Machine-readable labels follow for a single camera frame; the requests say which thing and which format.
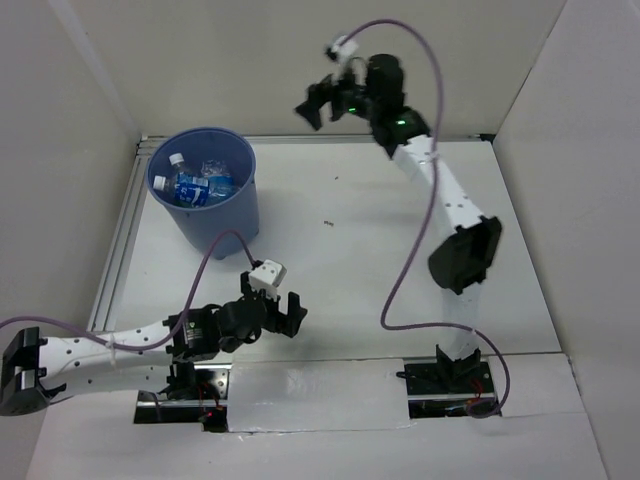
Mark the white front cover panel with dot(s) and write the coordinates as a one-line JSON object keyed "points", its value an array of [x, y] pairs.
{"points": [[318, 396]]}

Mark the clear bottle white blue cap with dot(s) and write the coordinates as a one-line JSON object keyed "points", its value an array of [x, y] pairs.
{"points": [[178, 163]]}

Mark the aluminium table edge rail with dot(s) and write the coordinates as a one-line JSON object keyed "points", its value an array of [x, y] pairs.
{"points": [[108, 298]]}

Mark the crushed bottle blue label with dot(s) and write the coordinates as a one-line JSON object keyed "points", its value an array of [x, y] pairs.
{"points": [[222, 184]]}

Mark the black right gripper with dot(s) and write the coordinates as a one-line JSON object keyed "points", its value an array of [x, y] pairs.
{"points": [[318, 95]]}

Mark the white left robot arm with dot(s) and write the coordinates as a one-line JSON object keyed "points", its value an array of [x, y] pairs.
{"points": [[38, 371]]}

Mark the blue plastic bin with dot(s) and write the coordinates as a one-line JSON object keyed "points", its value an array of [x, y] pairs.
{"points": [[232, 221]]}

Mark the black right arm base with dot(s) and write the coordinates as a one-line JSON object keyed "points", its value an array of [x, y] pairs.
{"points": [[429, 396]]}

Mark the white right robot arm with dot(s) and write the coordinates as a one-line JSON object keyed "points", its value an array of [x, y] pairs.
{"points": [[468, 238]]}

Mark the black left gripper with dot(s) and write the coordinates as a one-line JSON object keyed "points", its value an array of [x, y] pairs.
{"points": [[288, 325]]}

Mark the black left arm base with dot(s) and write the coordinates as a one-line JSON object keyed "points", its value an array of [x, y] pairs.
{"points": [[195, 394]]}

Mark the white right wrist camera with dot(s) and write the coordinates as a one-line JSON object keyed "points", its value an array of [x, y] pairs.
{"points": [[341, 50]]}

